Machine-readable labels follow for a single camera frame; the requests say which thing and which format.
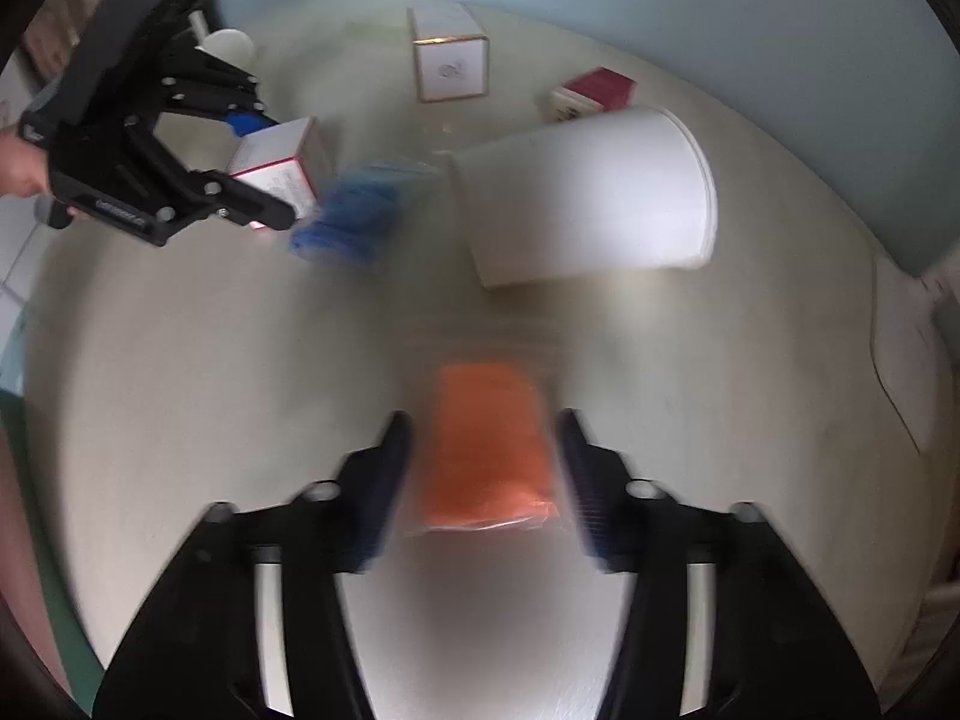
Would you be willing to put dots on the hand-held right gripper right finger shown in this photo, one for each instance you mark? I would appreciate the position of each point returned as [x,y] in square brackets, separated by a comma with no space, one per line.
[592,495]

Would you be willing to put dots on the small white paper cup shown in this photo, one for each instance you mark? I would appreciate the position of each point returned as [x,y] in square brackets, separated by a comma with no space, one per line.
[232,45]

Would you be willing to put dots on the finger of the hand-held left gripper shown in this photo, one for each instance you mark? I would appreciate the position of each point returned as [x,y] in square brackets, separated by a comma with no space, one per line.
[244,122]
[255,202]

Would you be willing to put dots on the white box with red label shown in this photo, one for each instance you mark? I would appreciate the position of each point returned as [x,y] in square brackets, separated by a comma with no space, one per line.
[285,157]

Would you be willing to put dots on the large white paper cup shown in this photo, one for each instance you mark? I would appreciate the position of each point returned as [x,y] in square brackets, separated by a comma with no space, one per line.
[592,199]

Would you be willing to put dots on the person's left hand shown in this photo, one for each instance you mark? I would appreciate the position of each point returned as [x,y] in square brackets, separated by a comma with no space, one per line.
[22,165]

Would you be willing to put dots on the white box with gold trim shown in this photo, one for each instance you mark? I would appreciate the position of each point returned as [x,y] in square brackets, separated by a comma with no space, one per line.
[450,64]

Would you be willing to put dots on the blue clay bag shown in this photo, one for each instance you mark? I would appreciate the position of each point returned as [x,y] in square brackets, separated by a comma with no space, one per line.
[352,214]

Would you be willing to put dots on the small maroon box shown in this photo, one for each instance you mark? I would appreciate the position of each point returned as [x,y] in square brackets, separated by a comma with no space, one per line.
[596,94]

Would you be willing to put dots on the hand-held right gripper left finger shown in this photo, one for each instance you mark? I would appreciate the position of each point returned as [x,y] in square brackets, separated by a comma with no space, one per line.
[375,495]

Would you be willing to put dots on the orange clay bag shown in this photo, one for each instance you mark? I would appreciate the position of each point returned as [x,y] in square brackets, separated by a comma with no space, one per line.
[487,450]

